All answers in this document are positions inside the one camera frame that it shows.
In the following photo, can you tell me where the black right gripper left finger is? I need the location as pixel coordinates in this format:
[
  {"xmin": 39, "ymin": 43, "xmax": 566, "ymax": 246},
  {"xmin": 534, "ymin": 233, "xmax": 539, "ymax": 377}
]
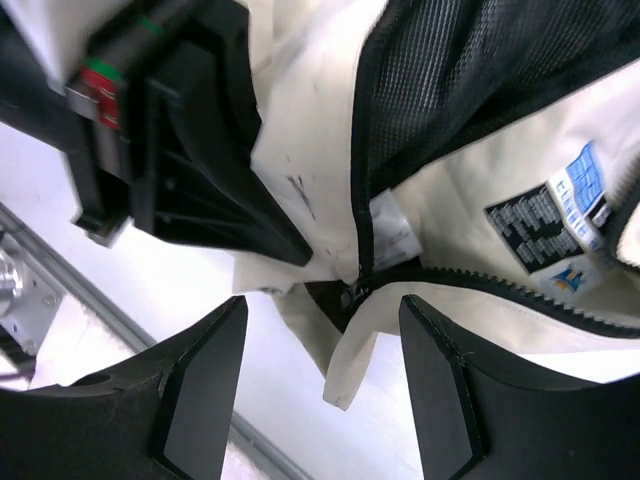
[{"xmin": 1, "ymin": 296, "xmax": 248, "ymax": 479}]

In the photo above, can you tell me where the cream jacket with black lining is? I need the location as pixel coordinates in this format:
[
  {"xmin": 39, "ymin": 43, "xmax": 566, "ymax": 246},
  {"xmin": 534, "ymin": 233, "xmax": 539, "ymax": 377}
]
[{"xmin": 9, "ymin": 0, "xmax": 640, "ymax": 412}]

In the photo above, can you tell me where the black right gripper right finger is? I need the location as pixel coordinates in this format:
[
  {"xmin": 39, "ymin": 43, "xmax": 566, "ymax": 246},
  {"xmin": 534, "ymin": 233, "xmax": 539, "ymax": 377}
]
[{"xmin": 399, "ymin": 295, "xmax": 639, "ymax": 479}]

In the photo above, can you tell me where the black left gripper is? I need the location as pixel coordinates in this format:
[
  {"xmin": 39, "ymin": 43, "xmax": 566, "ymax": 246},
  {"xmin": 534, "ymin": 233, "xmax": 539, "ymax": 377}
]
[{"xmin": 1, "ymin": 1, "xmax": 312, "ymax": 266}]

